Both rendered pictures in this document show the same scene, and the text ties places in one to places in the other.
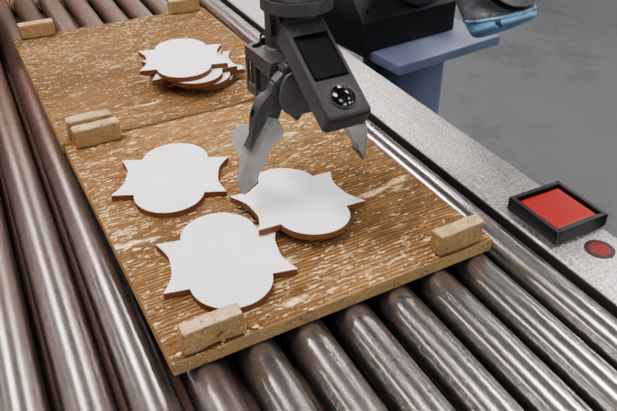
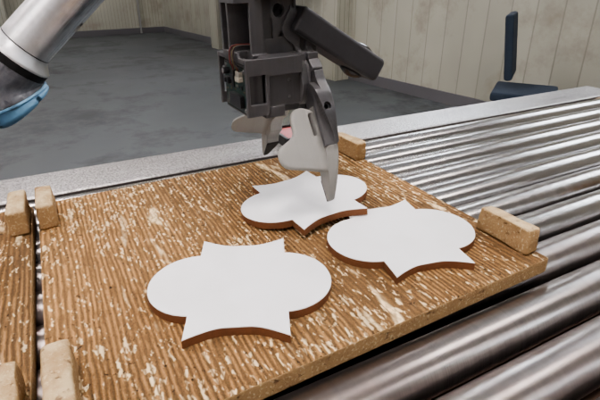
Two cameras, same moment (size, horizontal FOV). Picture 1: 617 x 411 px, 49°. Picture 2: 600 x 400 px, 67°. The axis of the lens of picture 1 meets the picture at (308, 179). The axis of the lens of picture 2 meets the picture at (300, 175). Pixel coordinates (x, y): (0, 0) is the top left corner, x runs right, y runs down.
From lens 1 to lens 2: 0.79 m
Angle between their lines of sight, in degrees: 77
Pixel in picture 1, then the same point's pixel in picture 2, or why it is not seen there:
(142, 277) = (446, 289)
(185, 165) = (218, 271)
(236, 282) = (436, 224)
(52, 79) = not seen: outside the picture
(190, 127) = (86, 287)
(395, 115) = (121, 174)
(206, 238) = (377, 244)
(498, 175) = (244, 147)
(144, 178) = (245, 305)
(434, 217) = not seen: hidden behind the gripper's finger
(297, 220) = (346, 193)
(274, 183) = (276, 208)
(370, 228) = not seen: hidden behind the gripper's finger
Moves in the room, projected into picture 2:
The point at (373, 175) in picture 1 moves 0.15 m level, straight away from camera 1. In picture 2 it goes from (254, 174) to (144, 170)
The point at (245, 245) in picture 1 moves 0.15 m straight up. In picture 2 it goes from (381, 222) to (393, 73)
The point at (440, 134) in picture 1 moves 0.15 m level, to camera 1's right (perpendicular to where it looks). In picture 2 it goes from (171, 160) to (193, 129)
